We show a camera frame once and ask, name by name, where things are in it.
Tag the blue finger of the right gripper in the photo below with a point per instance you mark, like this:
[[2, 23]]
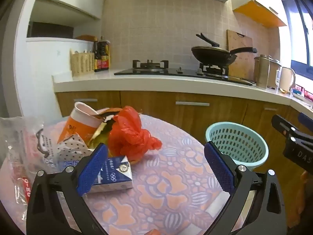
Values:
[[306, 121], [283, 126]]

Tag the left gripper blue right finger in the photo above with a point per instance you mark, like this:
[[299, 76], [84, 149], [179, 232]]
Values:
[[267, 211]]

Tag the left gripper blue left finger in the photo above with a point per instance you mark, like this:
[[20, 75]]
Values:
[[45, 214]]

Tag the clear plastic snack bag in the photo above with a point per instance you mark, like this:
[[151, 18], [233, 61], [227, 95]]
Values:
[[28, 149]]

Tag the white dotted paper wrapper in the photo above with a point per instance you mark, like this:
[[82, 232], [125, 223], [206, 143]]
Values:
[[72, 148]]

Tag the blue white cigarette box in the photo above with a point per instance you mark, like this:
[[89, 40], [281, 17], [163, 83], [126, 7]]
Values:
[[107, 175]]

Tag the orange paper cup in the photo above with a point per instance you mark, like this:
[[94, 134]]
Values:
[[83, 121]]

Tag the red plastic bag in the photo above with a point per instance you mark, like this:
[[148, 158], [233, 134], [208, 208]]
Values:
[[128, 138]]

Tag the pomelo peel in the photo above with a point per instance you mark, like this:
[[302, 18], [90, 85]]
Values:
[[102, 132]]

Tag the light blue plastic trash basket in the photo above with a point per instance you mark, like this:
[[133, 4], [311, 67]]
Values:
[[242, 144]]

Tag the white kitchen countertop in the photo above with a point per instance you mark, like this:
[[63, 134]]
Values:
[[108, 81]]

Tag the person's right hand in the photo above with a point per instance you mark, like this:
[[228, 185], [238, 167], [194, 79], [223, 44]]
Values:
[[305, 190]]

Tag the beige electric kettle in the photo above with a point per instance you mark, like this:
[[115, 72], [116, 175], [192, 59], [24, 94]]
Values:
[[287, 79]]

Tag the beige rice cooker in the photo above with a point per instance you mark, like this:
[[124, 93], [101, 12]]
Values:
[[274, 74]]

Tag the steel thermos bottle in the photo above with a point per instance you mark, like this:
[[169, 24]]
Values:
[[261, 71]]

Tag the wooden cutting board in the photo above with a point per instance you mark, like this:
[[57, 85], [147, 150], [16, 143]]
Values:
[[243, 66]]

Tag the black frying pan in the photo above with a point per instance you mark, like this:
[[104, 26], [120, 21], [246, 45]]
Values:
[[217, 56]]

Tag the black gas stove top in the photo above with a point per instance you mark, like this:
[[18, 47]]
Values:
[[162, 68]]

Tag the beige plastic utensil basket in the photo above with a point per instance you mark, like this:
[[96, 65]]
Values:
[[81, 63]]

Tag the dark vinegar bottle red label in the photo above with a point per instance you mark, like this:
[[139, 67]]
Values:
[[103, 49]]

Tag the dark soy sauce bottle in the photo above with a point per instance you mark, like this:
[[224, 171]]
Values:
[[97, 56]]

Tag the right drawer metal handle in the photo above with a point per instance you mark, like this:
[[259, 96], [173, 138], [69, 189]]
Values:
[[271, 109]]

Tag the drawer metal handle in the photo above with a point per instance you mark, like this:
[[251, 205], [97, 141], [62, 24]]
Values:
[[271, 109], [199, 104], [86, 100]]

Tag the middle drawer metal handle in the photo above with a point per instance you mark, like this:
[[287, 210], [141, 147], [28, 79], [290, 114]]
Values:
[[199, 104]]

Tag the window frame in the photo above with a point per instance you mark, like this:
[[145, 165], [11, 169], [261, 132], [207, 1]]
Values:
[[300, 28]]

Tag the left drawer metal handle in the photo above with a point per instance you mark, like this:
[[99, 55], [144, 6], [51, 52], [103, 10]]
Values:
[[86, 100]]

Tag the white orange wall cabinet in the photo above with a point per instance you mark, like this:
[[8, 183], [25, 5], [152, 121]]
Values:
[[269, 13]]

